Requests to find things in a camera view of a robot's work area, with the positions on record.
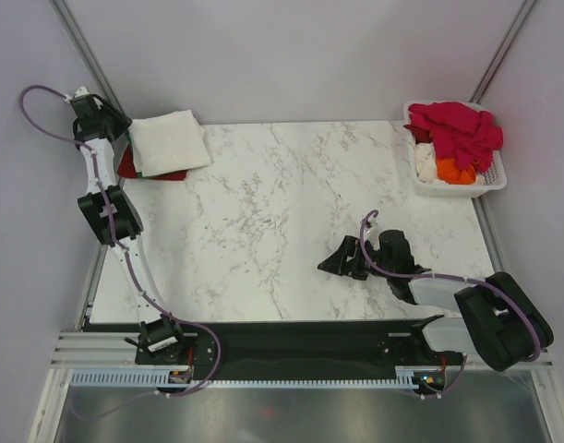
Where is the purple cable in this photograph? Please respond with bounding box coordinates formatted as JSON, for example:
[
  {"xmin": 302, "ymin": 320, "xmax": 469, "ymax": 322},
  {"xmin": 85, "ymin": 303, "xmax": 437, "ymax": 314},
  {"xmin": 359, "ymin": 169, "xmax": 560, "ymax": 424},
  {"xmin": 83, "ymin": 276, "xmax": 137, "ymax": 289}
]
[
  {"xmin": 19, "ymin": 85, "xmax": 225, "ymax": 401},
  {"xmin": 358, "ymin": 210, "xmax": 541, "ymax": 364}
]

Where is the folded dark red t shirt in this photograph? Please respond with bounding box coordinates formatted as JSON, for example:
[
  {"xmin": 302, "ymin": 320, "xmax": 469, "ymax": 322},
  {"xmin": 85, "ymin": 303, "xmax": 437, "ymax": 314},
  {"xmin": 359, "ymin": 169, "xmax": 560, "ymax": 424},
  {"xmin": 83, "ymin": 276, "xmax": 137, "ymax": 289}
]
[{"xmin": 117, "ymin": 145, "xmax": 187, "ymax": 182}]

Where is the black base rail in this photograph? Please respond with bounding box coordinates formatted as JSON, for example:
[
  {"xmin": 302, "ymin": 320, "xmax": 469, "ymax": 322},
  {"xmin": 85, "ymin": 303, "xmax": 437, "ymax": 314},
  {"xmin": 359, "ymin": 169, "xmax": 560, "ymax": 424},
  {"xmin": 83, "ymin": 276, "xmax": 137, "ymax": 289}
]
[{"xmin": 136, "ymin": 319, "xmax": 462, "ymax": 382}]

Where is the right aluminium corner post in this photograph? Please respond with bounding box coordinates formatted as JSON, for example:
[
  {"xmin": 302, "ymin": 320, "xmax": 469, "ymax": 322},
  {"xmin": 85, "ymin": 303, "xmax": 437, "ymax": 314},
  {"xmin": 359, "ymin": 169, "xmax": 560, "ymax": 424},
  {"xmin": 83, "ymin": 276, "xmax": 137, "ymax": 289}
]
[{"xmin": 470, "ymin": 0, "xmax": 541, "ymax": 104}]

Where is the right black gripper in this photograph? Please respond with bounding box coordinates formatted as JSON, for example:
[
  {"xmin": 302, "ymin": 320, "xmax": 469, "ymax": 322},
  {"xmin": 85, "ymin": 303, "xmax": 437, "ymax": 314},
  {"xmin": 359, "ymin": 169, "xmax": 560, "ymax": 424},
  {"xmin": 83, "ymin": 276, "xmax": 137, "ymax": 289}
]
[{"xmin": 318, "ymin": 235, "xmax": 393, "ymax": 281}]

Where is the white slotted cable duct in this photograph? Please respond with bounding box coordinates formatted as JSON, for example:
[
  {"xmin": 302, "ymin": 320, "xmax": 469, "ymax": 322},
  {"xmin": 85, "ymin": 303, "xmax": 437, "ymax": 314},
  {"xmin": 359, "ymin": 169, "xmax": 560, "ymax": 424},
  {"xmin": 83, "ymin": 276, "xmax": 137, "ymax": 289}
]
[{"xmin": 69, "ymin": 367, "xmax": 437, "ymax": 389}]

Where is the white plastic laundry basket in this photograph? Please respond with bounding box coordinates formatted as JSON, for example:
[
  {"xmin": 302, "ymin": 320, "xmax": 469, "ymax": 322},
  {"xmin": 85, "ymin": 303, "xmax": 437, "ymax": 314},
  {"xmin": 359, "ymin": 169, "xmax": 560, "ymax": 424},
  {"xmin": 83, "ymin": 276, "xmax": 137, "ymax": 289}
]
[{"xmin": 403, "ymin": 100, "xmax": 507, "ymax": 198}]

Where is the dark red garment in basket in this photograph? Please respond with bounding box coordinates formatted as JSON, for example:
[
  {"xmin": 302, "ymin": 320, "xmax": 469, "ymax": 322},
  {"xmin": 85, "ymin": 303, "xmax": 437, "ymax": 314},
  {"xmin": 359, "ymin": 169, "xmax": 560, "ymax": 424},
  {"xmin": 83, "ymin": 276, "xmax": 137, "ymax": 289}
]
[{"xmin": 411, "ymin": 128, "xmax": 433, "ymax": 144}]

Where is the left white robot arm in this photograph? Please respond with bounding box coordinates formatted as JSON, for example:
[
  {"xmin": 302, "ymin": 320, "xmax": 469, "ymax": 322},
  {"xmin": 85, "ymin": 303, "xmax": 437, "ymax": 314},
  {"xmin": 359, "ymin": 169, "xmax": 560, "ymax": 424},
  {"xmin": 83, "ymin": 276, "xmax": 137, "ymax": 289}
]
[{"xmin": 69, "ymin": 88, "xmax": 189, "ymax": 363}]

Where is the crimson pink t shirt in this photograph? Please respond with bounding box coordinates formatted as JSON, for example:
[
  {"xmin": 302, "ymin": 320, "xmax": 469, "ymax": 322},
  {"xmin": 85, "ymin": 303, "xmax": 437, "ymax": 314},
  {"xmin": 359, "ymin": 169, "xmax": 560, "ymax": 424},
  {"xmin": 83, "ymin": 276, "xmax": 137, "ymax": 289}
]
[{"xmin": 407, "ymin": 102, "xmax": 503, "ymax": 173}]

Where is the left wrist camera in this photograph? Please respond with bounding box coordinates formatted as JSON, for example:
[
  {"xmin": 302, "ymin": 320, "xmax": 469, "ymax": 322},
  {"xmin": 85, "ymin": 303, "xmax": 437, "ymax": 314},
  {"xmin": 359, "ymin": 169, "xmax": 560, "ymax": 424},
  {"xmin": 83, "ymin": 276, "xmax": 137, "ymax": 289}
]
[{"xmin": 73, "ymin": 86, "xmax": 90, "ymax": 99}]

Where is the folded green t shirt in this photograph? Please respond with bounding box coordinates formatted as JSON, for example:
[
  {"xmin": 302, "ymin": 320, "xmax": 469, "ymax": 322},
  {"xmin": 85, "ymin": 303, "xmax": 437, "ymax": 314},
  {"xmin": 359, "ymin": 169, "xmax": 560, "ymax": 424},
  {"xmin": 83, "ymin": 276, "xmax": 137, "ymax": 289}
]
[{"xmin": 123, "ymin": 130, "xmax": 143, "ymax": 178}]

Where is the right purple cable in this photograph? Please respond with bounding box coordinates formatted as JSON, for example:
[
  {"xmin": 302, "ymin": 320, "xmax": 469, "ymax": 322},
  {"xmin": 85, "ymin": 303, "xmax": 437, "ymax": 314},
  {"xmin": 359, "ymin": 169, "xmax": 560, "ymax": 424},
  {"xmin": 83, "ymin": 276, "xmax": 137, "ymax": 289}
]
[{"xmin": 358, "ymin": 210, "xmax": 541, "ymax": 364}]

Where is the orange t shirt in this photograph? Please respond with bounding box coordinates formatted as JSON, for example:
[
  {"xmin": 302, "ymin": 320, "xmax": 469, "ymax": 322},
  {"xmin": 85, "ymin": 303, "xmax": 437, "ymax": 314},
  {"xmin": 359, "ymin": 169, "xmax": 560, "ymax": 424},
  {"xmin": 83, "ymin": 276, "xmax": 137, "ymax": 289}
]
[{"xmin": 436, "ymin": 159, "xmax": 477, "ymax": 186}]

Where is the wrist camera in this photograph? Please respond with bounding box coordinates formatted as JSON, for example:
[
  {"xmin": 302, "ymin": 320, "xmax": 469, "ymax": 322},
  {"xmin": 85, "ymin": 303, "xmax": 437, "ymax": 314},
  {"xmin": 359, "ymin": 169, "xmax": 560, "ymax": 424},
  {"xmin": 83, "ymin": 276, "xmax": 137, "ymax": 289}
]
[
  {"xmin": 364, "ymin": 221, "xmax": 381, "ymax": 243},
  {"xmin": 73, "ymin": 86, "xmax": 90, "ymax": 99}
]

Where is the aluminium corner post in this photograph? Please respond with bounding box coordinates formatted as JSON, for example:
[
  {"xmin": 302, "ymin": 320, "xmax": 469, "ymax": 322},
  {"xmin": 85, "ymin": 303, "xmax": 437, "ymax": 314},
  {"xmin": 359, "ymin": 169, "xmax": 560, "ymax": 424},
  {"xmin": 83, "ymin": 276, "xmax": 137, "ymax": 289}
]
[
  {"xmin": 470, "ymin": 0, "xmax": 541, "ymax": 104},
  {"xmin": 48, "ymin": 0, "xmax": 126, "ymax": 114}
]

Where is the cream t shirt in basket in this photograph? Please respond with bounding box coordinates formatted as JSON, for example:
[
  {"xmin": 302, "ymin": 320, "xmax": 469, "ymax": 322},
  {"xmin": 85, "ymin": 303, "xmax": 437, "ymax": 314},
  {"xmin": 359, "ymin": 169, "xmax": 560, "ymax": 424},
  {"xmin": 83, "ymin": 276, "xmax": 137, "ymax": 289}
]
[{"xmin": 414, "ymin": 143, "xmax": 438, "ymax": 183}]

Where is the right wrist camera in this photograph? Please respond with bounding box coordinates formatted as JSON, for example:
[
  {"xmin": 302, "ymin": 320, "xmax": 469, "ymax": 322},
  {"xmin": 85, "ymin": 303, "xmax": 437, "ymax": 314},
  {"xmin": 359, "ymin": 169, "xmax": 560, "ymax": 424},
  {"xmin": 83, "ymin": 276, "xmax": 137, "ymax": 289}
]
[{"xmin": 364, "ymin": 221, "xmax": 381, "ymax": 243}]

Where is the white Coca-Cola t shirt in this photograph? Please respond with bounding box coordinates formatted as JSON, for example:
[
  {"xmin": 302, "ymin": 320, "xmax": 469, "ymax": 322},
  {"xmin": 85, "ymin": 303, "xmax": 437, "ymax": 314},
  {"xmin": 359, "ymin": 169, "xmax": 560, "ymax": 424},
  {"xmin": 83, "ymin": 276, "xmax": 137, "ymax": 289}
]
[{"xmin": 128, "ymin": 110, "xmax": 211, "ymax": 176}]

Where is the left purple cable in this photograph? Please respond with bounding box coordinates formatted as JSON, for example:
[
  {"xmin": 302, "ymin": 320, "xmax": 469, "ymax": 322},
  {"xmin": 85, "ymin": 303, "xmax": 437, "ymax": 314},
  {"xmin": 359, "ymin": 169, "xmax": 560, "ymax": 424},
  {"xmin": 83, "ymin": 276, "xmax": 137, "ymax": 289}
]
[{"xmin": 19, "ymin": 85, "xmax": 225, "ymax": 401}]

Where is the left aluminium corner post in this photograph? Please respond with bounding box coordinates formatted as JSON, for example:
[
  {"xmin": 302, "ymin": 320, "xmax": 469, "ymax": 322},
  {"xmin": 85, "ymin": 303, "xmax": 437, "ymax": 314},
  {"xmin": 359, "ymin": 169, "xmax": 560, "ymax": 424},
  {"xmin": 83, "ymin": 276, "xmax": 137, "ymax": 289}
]
[{"xmin": 48, "ymin": 0, "xmax": 126, "ymax": 114}]

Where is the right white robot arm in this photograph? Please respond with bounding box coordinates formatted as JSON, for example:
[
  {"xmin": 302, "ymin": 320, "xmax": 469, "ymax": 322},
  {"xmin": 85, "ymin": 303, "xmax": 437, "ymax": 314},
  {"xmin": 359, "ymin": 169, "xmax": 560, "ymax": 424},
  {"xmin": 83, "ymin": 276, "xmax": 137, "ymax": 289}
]
[{"xmin": 318, "ymin": 230, "xmax": 554, "ymax": 372}]

